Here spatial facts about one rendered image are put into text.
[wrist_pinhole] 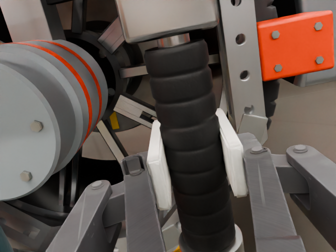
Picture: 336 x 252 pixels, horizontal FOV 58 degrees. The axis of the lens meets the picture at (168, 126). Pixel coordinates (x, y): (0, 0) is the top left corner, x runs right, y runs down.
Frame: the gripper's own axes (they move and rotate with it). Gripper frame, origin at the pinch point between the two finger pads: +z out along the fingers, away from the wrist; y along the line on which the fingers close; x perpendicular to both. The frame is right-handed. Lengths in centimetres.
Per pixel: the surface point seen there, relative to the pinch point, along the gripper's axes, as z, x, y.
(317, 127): 191, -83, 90
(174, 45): -1.0, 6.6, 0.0
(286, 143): 174, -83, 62
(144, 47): 50, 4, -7
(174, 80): -1.8, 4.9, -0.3
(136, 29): -1.6, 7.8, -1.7
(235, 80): 20.4, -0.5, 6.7
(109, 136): 30.9, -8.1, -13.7
